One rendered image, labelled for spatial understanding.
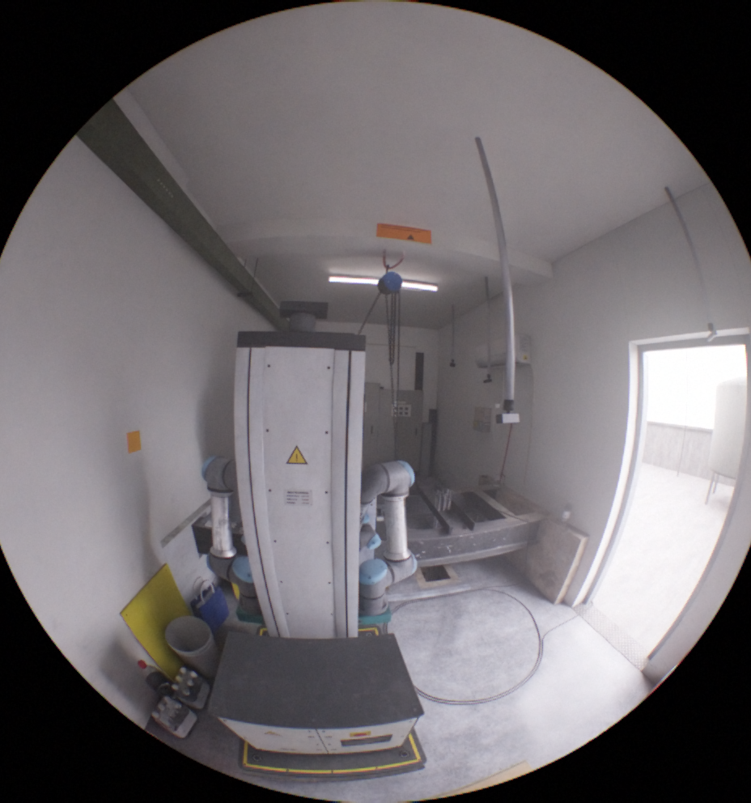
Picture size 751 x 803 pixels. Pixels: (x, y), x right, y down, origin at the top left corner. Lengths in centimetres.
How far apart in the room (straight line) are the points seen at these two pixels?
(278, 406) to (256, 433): 9
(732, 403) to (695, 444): 293
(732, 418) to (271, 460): 609
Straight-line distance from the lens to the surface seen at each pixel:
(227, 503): 110
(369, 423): 465
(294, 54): 133
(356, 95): 138
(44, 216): 122
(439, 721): 175
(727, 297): 185
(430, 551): 201
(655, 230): 213
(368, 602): 117
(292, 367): 67
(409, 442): 484
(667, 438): 882
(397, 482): 100
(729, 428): 594
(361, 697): 86
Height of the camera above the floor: 164
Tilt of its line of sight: 3 degrees down
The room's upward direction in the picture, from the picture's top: 2 degrees clockwise
